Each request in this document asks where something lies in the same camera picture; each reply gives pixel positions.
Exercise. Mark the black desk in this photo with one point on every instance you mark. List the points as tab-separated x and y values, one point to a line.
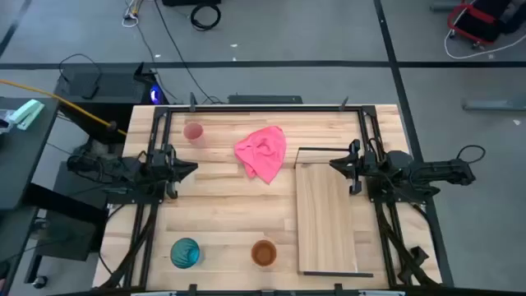
22	164

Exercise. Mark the black bracket clamp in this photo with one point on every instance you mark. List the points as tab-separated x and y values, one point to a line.
418	257

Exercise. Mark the pink cloth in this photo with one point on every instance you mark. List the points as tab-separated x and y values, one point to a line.
263	154

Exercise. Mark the small black box device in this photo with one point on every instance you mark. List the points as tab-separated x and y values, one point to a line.
89	87

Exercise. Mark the black castor wheel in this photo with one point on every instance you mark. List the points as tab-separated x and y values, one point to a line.
40	282

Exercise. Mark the wooden shelf with black brackets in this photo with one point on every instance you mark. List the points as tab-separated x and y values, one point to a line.
324	222

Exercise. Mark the black metal table frame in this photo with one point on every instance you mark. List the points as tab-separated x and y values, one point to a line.
267	109

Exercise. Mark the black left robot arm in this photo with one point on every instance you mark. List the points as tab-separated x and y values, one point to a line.
123	170

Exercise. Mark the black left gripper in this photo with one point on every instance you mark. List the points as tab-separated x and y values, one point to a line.
170	168

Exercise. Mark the black computer tower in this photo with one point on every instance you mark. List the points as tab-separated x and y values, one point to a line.
115	88

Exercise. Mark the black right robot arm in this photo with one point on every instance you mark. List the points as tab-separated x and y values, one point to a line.
435	170

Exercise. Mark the red and black cart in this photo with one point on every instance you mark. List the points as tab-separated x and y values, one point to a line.
476	20

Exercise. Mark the mint green stapler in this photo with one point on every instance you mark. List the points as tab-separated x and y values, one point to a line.
26	114

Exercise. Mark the small pink plastic cup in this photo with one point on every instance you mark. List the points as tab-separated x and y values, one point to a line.
193	132

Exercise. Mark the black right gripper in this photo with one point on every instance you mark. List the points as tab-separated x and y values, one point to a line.
356	168

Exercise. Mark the medium orange plastic cup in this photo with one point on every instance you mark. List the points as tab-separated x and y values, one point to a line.
264	253

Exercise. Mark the large teal plastic cup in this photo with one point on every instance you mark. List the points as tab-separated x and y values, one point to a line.
185	253

